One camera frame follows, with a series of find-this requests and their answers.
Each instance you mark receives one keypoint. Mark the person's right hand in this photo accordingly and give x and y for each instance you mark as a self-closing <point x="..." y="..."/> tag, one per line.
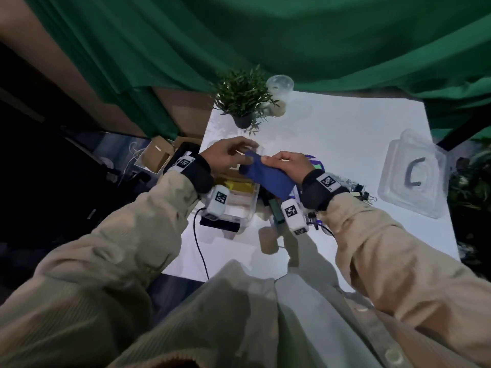
<point x="295" y="164"/>

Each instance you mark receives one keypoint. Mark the leafy green foliage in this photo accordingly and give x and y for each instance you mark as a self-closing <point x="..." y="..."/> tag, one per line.
<point x="470" y="195"/>

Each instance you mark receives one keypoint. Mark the black device on floor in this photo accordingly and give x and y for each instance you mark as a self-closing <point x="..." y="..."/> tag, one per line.
<point x="184" y="146"/>

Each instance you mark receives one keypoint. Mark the clear plastic storage box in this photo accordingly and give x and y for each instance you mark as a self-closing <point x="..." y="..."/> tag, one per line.
<point x="238" y="210"/>

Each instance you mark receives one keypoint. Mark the teal highlighter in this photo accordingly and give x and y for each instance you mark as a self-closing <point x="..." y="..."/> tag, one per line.
<point x="276" y="210"/>

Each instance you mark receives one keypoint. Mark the black binder clip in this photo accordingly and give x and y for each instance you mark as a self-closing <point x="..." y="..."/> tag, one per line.
<point x="366" y="196"/>
<point x="356" y="187"/>

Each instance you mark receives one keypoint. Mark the person's beige shirt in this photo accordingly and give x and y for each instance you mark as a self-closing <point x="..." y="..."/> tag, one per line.
<point x="268" y="325"/>

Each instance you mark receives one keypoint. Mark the person's left hand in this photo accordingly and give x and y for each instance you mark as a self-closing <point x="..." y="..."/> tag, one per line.
<point x="226" y="155"/>

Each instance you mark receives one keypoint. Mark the person's right forearm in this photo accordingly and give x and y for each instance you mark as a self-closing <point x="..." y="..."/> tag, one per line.
<point x="402" y="264"/>

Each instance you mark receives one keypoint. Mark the small potted green plant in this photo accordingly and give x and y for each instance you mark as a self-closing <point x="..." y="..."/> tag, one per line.
<point x="241" y="95"/>

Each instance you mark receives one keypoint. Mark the clear plastic box lid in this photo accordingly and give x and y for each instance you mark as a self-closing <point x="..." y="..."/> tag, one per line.
<point x="399" y="195"/>

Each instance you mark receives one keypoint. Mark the pile of markers and pens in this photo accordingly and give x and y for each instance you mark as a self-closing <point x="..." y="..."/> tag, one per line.
<point x="268" y="195"/>

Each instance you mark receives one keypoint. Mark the person's left forearm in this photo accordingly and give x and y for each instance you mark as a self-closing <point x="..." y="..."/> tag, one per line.
<point x="115" y="264"/>

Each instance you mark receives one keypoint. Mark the pile of silver paper clips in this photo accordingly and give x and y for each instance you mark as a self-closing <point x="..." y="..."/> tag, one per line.
<point x="345" y="183"/>

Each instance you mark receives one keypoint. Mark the green fabric curtain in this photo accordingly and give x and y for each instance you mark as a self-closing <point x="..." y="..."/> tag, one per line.
<point x="307" y="34"/>

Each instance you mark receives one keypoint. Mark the black metal pole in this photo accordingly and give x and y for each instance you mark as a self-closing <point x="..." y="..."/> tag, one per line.
<point x="464" y="130"/>

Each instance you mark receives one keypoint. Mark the small open cardboard box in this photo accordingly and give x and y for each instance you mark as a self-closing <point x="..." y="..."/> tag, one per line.
<point x="155" y="157"/>

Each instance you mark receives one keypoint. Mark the clear plastic cup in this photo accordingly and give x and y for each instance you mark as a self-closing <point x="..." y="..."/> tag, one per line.
<point x="280" y="86"/>

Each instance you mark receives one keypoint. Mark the white table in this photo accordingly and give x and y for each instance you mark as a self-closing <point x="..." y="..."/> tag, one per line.
<point x="345" y="126"/>

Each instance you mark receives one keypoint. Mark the blue round card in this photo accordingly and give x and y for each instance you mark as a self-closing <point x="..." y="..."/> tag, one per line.
<point x="315" y="164"/>

